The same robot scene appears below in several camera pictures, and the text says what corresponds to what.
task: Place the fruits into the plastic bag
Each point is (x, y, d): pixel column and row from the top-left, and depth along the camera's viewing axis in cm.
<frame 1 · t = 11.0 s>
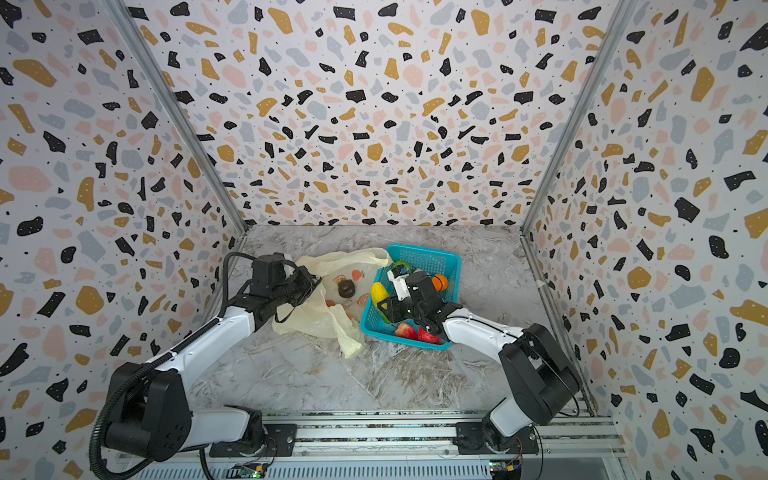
left hand: (323, 271, 84), fingers closed
right hand: (376, 299, 85), fingers open
translucent yellowish plastic bag: (337, 307, 84), point 15 cm above the table
teal plastic basket: (430, 262, 106), point 6 cm above the table
dark purple fruit: (346, 288, 101), point 4 cm above the table
pink peach: (405, 330, 92), point 4 cm above the table

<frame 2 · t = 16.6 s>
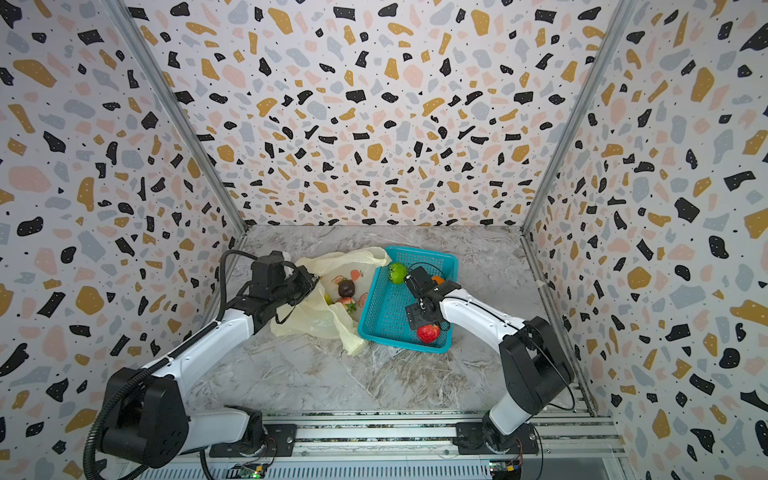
left hand: (320, 269, 84), fingers closed
right hand: (420, 310, 89), fingers open
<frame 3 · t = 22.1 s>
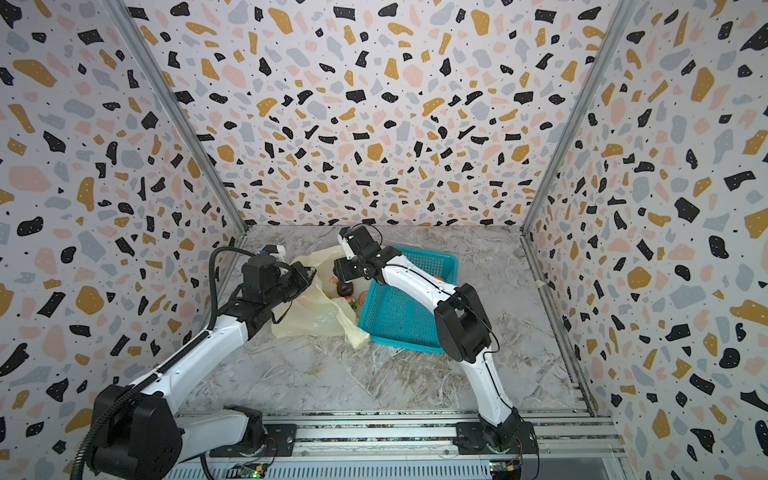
left hand: (316, 263, 81), fingers closed
right hand: (333, 262, 89), fingers open
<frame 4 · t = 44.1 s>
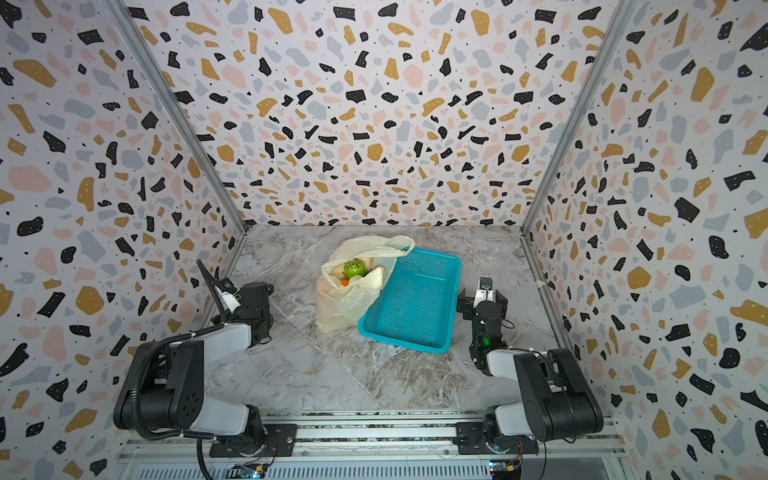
left hand: (234, 301, 88), fingers open
right hand: (479, 285, 89), fingers open
translucent yellowish plastic bag: (339, 307, 85), point 15 cm above the table
green round fruit: (353, 268, 98), point 11 cm above the table
orange tangerine: (344, 282, 83), point 20 cm above the table
